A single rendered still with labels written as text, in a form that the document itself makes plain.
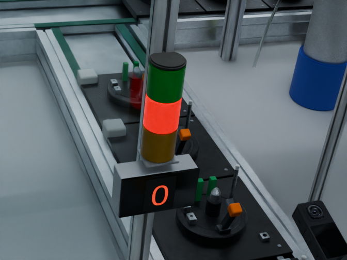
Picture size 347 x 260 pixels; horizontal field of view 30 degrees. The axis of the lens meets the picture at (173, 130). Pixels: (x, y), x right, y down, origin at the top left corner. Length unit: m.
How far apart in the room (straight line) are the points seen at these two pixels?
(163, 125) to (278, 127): 0.96
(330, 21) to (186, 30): 0.52
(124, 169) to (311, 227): 0.28
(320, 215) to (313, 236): 0.04
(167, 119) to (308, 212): 0.24
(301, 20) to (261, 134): 0.67
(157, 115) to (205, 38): 1.31
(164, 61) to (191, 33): 1.29
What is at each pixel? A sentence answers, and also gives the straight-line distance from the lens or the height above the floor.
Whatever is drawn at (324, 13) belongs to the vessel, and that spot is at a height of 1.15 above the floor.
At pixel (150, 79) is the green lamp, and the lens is 0.87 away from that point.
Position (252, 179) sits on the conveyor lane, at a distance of 1.43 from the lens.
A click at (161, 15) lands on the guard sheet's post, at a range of 0.85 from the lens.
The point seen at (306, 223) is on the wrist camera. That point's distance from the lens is 0.93.
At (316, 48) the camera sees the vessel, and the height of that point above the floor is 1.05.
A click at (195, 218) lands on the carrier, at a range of 1.23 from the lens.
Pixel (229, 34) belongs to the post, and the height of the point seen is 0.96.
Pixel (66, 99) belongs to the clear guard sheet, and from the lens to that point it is 0.89.
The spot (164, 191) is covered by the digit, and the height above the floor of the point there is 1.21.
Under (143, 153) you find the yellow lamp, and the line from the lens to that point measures 0.93.
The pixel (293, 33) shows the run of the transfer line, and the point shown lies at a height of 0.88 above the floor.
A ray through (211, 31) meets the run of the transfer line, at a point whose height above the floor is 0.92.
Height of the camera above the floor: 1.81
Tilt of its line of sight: 33 degrees down
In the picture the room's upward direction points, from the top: 7 degrees clockwise
